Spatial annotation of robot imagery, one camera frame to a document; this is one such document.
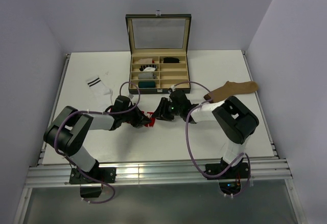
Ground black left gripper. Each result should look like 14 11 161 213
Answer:
121 103 151 127

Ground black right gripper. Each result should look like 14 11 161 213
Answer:
151 97 182 121

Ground red white striped sock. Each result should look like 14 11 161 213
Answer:
142 110 156 127

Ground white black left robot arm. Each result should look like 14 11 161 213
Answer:
43 95 151 183

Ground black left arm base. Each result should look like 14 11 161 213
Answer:
68 167 116 202

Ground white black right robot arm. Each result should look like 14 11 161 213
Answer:
152 90 259 178

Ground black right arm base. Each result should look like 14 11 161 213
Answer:
203 157 250 194

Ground rolled teal sock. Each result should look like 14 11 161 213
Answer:
138 81 156 88

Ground rolled grey sock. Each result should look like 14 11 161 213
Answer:
138 72 157 80

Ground rolled black white sock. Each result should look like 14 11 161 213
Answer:
139 64 157 72

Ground black compartment storage box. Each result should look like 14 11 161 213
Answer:
125 11 192 94

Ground white sock black stripes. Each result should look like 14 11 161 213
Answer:
86 76 113 111

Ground brown ribbed sock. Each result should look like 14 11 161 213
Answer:
204 81 259 103

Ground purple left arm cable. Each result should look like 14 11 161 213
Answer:
55 81 141 205

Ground aluminium table frame rail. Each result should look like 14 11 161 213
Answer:
24 158 293 188

